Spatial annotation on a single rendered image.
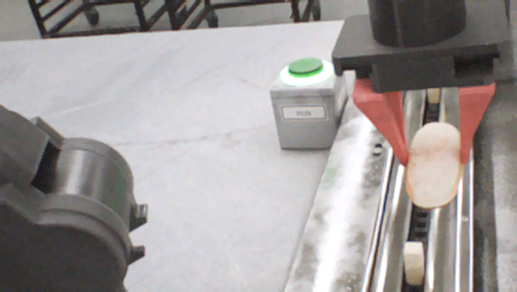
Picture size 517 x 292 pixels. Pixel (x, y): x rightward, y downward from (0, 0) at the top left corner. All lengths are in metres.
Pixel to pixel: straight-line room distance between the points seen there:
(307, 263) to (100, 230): 0.17
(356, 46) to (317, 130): 0.31
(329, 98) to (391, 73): 0.29
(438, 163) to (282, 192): 0.25
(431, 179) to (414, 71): 0.08
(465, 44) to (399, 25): 0.04
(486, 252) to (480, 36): 0.23
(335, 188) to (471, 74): 0.22
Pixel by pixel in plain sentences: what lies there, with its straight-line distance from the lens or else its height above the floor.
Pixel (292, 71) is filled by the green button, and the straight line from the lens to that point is 0.70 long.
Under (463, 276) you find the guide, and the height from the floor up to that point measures 0.86.
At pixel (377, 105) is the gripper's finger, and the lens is 0.41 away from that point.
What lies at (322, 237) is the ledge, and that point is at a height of 0.86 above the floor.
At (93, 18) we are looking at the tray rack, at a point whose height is 0.04.
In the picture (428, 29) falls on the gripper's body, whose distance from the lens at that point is 0.39.
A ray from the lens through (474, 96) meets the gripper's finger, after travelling 0.40.
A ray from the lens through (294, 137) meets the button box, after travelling 0.71.
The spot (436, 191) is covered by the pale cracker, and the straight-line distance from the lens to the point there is 0.43.
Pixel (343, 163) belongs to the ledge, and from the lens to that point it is 0.61.
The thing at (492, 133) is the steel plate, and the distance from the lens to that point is 0.72.
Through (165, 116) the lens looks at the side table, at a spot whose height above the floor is 0.82.
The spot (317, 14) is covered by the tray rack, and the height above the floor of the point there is 0.05.
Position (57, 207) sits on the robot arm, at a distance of 0.41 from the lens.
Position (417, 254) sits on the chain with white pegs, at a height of 0.87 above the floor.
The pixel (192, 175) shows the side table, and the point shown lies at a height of 0.82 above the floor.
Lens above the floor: 1.19
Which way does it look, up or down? 29 degrees down
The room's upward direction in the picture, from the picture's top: 10 degrees counter-clockwise
